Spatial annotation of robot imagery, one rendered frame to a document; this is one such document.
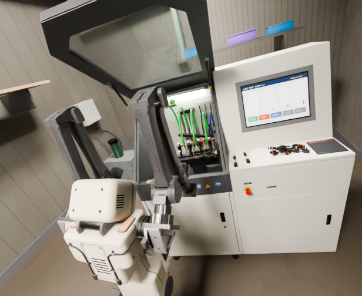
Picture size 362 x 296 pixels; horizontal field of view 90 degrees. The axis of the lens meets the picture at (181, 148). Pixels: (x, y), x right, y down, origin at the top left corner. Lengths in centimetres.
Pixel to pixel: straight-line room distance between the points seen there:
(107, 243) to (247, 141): 108
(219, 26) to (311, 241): 287
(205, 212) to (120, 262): 88
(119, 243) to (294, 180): 109
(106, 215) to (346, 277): 178
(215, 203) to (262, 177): 38
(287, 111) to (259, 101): 19
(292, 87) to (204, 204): 100
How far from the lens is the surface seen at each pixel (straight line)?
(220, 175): 125
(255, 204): 145
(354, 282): 202
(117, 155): 327
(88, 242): 77
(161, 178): 69
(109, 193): 67
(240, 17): 328
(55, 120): 90
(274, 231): 169
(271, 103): 139
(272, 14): 330
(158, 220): 69
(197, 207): 145
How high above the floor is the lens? 170
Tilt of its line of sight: 26 degrees down
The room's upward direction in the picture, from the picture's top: 16 degrees counter-clockwise
